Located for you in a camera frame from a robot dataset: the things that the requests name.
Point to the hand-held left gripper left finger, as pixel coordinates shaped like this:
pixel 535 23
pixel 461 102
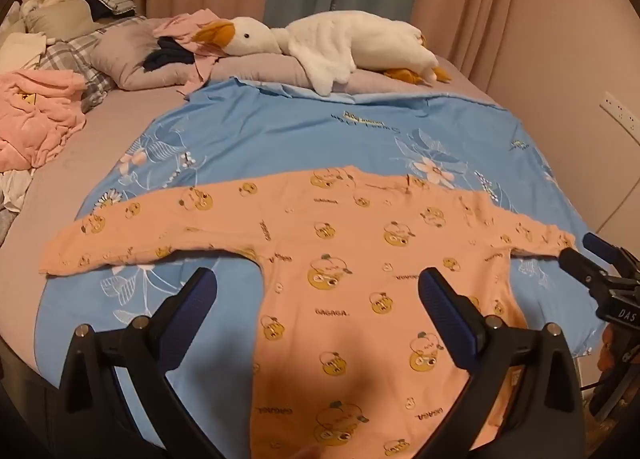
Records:
pixel 200 299

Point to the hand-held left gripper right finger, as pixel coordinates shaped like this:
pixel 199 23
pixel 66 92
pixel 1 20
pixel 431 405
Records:
pixel 440 304

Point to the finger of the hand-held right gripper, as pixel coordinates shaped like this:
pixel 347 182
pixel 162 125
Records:
pixel 577 264
pixel 597 244

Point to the pink printed baby romper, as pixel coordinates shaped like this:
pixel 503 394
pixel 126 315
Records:
pixel 350 259

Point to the person's right hand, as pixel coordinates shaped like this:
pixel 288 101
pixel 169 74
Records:
pixel 610 351

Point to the bed with mauve sheet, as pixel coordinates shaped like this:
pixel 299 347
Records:
pixel 65 189

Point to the blue floral blanket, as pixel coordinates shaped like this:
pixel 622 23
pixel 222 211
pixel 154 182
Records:
pixel 260 134

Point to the dark navy garment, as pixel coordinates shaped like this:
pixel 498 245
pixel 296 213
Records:
pixel 170 56

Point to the pink fluffy blanket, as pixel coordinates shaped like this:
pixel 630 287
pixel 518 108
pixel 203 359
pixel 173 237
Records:
pixel 35 114

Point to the grey plaid pillow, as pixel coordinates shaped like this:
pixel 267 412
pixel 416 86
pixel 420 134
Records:
pixel 82 56

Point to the pink garment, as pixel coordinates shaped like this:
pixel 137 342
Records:
pixel 177 26

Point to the white goose plush toy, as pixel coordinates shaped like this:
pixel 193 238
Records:
pixel 350 39

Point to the white cloth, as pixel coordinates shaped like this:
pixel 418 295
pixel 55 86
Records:
pixel 20 51

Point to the folded plaid garment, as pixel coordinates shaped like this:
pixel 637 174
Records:
pixel 112 1

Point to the beige pillow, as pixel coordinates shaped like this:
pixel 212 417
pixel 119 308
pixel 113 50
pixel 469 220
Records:
pixel 60 21

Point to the white wall socket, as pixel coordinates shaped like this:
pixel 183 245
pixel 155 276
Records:
pixel 620 111

